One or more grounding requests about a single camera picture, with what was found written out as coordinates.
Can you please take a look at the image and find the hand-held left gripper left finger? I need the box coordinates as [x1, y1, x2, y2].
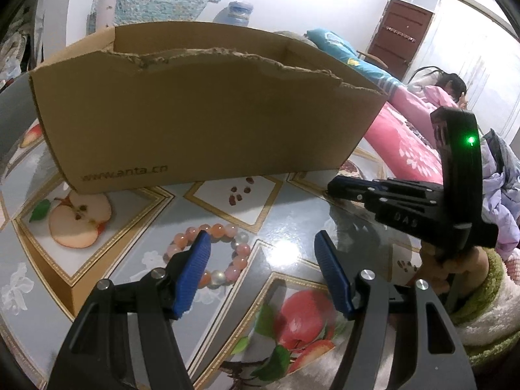
[48, 230, 213, 390]

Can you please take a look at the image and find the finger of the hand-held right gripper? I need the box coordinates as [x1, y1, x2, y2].
[327, 178, 443, 209]
[339, 176, 444, 195]

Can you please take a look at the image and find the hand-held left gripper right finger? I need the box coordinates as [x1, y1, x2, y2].
[314, 230, 478, 390]

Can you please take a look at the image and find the pink bead bracelet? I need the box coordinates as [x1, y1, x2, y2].
[162, 223, 252, 290]

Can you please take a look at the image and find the brown cardboard box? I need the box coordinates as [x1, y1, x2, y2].
[28, 21, 388, 195]

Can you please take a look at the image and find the person's right hand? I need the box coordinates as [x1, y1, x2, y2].
[416, 246, 490, 293]

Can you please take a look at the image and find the pink floral blanket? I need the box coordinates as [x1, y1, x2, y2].
[361, 85, 451, 185]

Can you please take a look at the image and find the purple cloth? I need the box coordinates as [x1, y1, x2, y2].
[481, 129, 520, 261]

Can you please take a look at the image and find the fruit print tablecloth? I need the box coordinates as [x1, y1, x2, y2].
[0, 81, 448, 390]

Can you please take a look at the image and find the wooden chair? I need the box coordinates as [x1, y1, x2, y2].
[357, 49, 387, 66]

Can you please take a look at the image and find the blue patterned pillow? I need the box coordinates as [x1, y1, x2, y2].
[305, 28, 403, 90]

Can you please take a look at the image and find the brown wooden door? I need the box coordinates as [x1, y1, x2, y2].
[368, 0, 433, 80]

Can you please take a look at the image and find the blue water jug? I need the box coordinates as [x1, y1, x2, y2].
[213, 1, 254, 27]

